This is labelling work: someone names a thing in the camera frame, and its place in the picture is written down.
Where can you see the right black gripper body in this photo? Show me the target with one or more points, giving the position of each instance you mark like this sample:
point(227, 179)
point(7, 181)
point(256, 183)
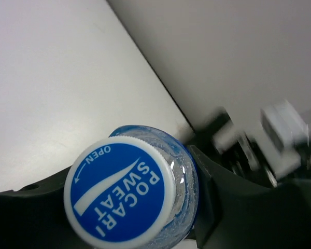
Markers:
point(233, 159)

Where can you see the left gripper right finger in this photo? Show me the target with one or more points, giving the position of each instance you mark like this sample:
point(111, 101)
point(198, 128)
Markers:
point(237, 213)

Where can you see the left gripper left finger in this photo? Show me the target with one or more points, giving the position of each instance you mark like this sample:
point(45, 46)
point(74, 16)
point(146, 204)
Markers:
point(34, 216)

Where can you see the blue label bottle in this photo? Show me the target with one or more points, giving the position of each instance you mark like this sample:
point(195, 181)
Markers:
point(137, 188)

